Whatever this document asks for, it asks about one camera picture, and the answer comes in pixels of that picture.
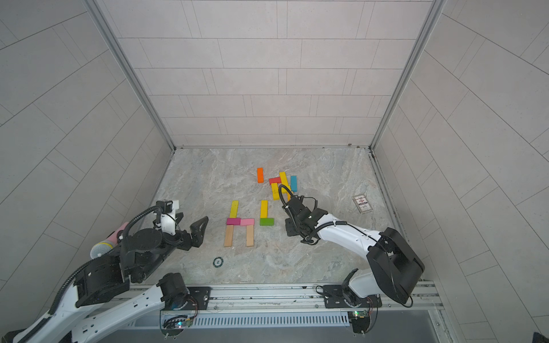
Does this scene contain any teal block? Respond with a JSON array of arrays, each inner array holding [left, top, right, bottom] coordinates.
[[290, 175, 297, 193]]

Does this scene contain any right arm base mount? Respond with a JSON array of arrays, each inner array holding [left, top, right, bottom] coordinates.
[[315, 284, 383, 310]]

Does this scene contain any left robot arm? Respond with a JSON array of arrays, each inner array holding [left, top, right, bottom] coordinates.
[[1, 200, 209, 342]]

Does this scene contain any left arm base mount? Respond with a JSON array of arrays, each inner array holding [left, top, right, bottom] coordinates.
[[167, 287, 212, 311]]

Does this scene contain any right circuit board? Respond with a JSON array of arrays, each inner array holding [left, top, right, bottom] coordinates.
[[347, 311, 373, 334]]

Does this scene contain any circuit board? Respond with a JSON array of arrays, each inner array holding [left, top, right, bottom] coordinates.
[[347, 311, 373, 334], [161, 315, 194, 337]]

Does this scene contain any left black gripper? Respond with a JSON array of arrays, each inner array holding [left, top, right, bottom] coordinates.
[[139, 212, 213, 280]]

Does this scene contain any magenta block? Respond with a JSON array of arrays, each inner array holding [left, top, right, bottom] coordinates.
[[226, 218, 242, 226]]

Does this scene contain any orange block top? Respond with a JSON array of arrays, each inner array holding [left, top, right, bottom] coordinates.
[[257, 167, 264, 184]]

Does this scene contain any yellow block upper diagonal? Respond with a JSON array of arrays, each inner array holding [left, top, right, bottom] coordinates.
[[279, 171, 291, 194]]

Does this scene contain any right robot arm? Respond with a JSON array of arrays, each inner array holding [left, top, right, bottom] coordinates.
[[281, 196, 425, 307]]

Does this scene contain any pink block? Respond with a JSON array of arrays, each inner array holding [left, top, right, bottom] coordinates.
[[240, 219, 254, 227]]

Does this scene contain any left circuit board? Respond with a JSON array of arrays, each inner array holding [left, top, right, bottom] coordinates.
[[161, 315, 194, 337]]

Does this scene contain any tan wooden block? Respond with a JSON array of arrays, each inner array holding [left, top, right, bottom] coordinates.
[[246, 225, 254, 247], [224, 225, 234, 247]]

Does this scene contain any pink microphone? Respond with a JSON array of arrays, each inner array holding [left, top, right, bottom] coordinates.
[[89, 222, 128, 260]]

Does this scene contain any small printed card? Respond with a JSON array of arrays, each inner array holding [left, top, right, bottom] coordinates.
[[353, 194, 373, 214]]

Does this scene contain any yellow block short vertical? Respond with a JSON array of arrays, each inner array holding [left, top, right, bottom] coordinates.
[[270, 183, 280, 201]]

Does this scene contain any green block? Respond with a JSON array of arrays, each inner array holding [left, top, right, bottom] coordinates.
[[260, 218, 275, 227]]

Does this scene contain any aluminium rail frame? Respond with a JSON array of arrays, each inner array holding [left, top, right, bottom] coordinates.
[[83, 280, 445, 317]]

